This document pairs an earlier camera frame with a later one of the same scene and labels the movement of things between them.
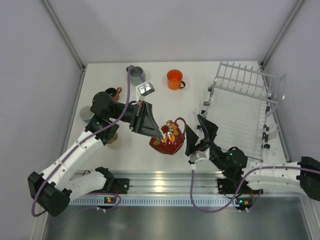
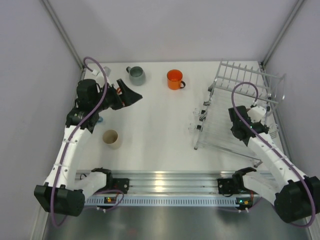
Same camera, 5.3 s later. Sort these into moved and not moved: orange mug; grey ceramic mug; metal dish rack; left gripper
Moved: left gripper
Not moved: orange mug; grey ceramic mug; metal dish rack
